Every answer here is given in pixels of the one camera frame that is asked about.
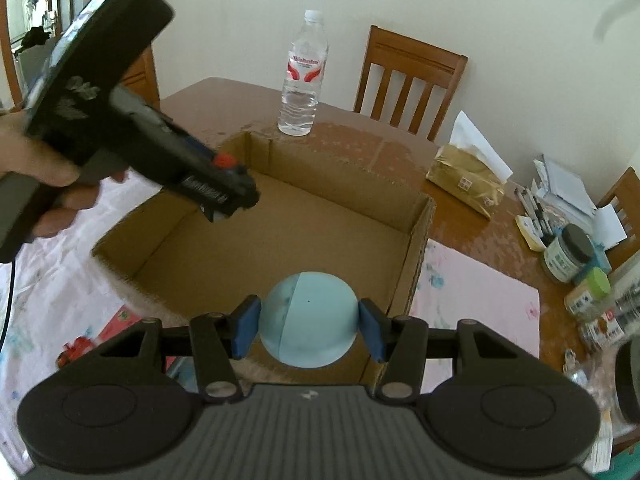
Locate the light blue ball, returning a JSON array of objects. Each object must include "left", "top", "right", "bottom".
[{"left": 257, "top": 270, "right": 360, "bottom": 368}]

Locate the wooden slatted chair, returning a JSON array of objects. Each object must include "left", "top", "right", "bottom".
[{"left": 352, "top": 24, "right": 470, "bottom": 142}]

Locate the jar with green lid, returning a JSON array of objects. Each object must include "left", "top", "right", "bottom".
[{"left": 564, "top": 267, "right": 613, "bottom": 318}]

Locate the bundle of pens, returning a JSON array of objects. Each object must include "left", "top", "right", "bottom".
[{"left": 515, "top": 186, "right": 557, "bottom": 241}]

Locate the stack of white papers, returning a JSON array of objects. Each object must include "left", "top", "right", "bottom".
[{"left": 532, "top": 154, "right": 628, "bottom": 252}]

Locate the glass jar with dark lid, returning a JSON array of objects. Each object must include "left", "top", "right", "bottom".
[{"left": 542, "top": 223, "right": 597, "bottom": 284}]

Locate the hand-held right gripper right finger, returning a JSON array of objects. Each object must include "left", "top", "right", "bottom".
[{"left": 357, "top": 298, "right": 543, "bottom": 405}]

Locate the red toy train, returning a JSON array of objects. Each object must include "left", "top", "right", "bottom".
[{"left": 56, "top": 336, "right": 103, "bottom": 371}]

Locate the pink card box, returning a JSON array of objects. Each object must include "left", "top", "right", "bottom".
[{"left": 97, "top": 304, "right": 148, "bottom": 346}]

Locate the small jar with red label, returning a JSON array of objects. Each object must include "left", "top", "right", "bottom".
[{"left": 579, "top": 305, "right": 632, "bottom": 353}]

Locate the cardboard box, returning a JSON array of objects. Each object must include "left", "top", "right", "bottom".
[{"left": 90, "top": 130, "right": 437, "bottom": 386}]

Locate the person's left hand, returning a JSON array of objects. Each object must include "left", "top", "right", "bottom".
[{"left": 0, "top": 109, "right": 128, "bottom": 241}]

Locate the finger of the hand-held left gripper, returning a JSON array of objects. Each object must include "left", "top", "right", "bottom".
[{"left": 109, "top": 85, "right": 261, "bottom": 223}]

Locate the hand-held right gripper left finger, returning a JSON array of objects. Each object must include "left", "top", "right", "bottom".
[{"left": 97, "top": 296, "right": 262, "bottom": 405}]

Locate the gold tissue pack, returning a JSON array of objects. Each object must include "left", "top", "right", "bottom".
[{"left": 425, "top": 110, "right": 514, "bottom": 219}]

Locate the black cable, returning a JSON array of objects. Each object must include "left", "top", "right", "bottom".
[{"left": 0, "top": 259, "right": 17, "bottom": 361}]

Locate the pink white printed tablecloth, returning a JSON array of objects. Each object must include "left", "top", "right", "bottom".
[{"left": 0, "top": 169, "right": 543, "bottom": 463}]

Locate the clear water bottle red label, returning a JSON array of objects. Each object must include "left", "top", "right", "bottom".
[{"left": 277, "top": 9, "right": 330, "bottom": 137}]

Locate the yellow sticky notes pad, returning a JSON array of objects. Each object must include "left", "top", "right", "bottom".
[{"left": 515, "top": 214, "right": 548, "bottom": 253}]

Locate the black round object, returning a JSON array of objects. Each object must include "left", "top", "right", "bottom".
[{"left": 614, "top": 335, "right": 640, "bottom": 427}]

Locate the teal box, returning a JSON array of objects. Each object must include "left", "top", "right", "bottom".
[{"left": 575, "top": 247, "right": 614, "bottom": 286}]

